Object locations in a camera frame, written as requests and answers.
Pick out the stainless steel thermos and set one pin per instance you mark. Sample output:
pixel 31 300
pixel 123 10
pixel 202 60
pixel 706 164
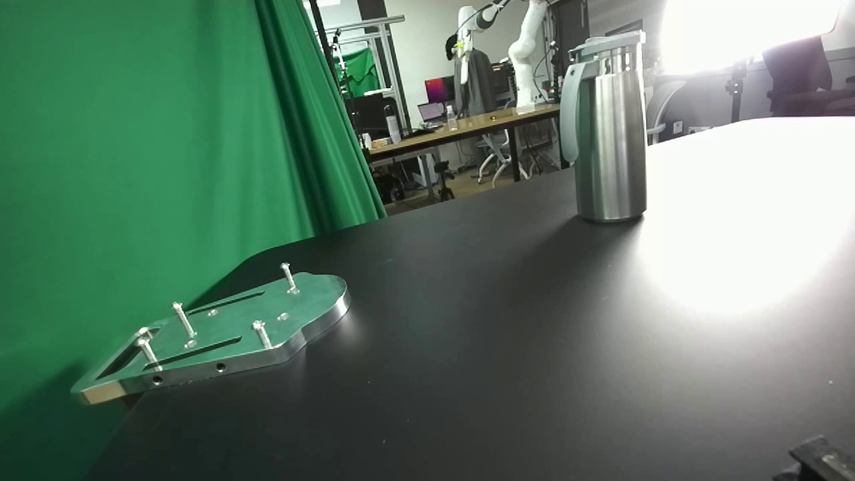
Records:
pixel 611 136

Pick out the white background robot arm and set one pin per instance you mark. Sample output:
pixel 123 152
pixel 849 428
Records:
pixel 531 49
pixel 468 64

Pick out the wooden background table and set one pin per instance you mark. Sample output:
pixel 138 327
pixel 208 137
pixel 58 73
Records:
pixel 455 133

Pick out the silver bolt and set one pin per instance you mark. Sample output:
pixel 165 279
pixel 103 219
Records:
pixel 262 336
pixel 183 321
pixel 146 348
pixel 289 279

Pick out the dark computer monitor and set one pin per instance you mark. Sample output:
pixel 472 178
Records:
pixel 439 89

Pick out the metal mounting plate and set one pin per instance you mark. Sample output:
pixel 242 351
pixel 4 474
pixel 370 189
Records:
pixel 230 337

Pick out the green fabric backdrop curtain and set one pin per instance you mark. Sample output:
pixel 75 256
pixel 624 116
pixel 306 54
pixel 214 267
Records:
pixel 150 170

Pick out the dark office chair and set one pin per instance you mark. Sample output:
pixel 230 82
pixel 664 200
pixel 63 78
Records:
pixel 799 73

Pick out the black clamp corner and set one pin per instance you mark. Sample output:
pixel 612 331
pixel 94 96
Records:
pixel 819 462

